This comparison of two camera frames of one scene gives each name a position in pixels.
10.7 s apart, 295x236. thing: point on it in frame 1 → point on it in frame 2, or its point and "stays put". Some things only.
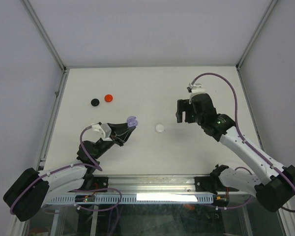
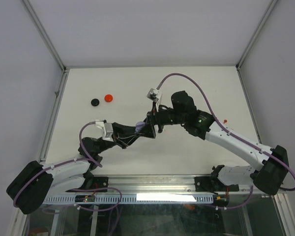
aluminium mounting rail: (159, 184) stays put
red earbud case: (108, 98) stays put
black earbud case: (95, 102) stays put
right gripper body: (184, 105) → (159, 117)
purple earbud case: (132, 121) → (139, 125)
